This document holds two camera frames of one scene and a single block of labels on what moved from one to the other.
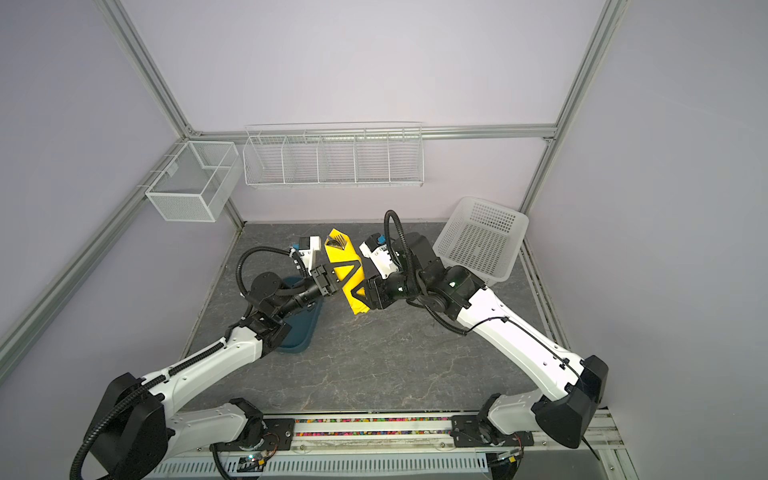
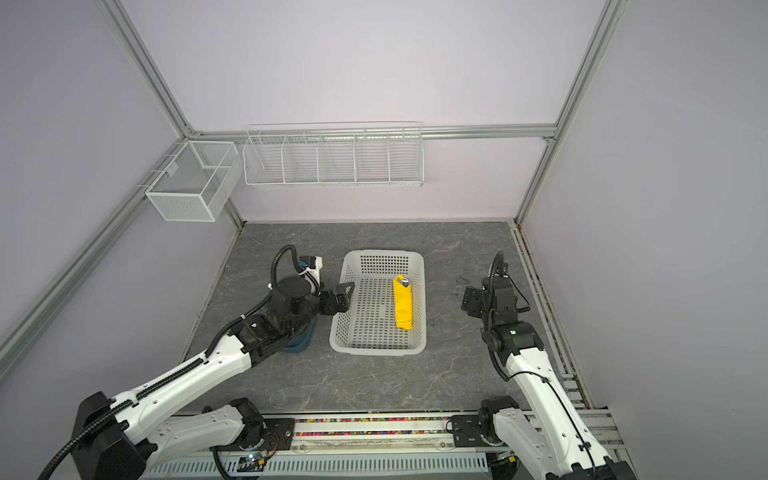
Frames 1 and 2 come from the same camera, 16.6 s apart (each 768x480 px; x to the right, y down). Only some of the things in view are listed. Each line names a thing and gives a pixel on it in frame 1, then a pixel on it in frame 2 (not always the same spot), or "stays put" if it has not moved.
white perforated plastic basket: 483,238 → 387,312
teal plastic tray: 302,322 stays put
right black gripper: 378,288 → 473,301
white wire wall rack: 333,155 stays put
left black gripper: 323,281 → 342,299
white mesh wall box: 198,182 stays put
